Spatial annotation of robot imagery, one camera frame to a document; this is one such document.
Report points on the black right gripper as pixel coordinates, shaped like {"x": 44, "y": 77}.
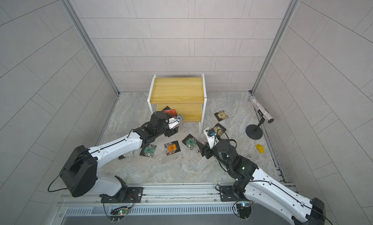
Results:
{"x": 206, "y": 149}

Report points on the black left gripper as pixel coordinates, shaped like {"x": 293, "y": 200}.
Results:
{"x": 172, "y": 131}

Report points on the orange label tea bag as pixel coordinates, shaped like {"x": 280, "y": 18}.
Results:
{"x": 172, "y": 147}

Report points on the teal label tea bag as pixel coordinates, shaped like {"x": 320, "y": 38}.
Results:
{"x": 190, "y": 142}

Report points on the yellow label tea bag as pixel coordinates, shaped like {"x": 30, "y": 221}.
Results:
{"x": 219, "y": 129}

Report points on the dark teal floral tea bag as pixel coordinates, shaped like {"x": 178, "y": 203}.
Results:
{"x": 148, "y": 151}

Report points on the floral pattern tea bag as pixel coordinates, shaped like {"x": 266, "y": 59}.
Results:
{"x": 221, "y": 115}

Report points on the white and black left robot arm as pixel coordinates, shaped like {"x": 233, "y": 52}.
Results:
{"x": 79, "y": 174}

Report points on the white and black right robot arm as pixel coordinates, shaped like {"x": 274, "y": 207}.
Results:
{"x": 253, "y": 184}

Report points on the red label tea bag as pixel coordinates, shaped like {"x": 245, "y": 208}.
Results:
{"x": 170, "y": 111}

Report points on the patterned tube on black stand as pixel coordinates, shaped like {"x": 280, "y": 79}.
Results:
{"x": 254, "y": 131}

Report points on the yellow block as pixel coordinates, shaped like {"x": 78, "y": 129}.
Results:
{"x": 260, "y": 148}

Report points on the right circuit board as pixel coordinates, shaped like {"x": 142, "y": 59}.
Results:
{"x": 243, "y": 211}

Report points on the circuit board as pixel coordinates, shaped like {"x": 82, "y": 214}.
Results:
{"x": 117, "y": 214}
{"x": 243, "y": 211}

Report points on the left circuit board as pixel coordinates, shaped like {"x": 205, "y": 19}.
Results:
{"x": 117, "y": 214}

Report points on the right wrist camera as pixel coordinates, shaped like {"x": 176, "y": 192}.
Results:
{"x": 211, "y": 136}

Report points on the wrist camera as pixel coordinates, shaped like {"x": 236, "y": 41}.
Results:
{"x": 163, "y": 120}
{"x": 211, "y": 136}

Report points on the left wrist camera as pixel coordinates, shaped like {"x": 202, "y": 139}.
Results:
{"x": 163, "y": 120}

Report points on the wooden two-tier shelf white frame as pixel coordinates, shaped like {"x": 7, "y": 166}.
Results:
{"x": 187, "y": 95}

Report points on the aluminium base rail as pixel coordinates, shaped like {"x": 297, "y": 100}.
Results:
{"x": 147, "y": 194}

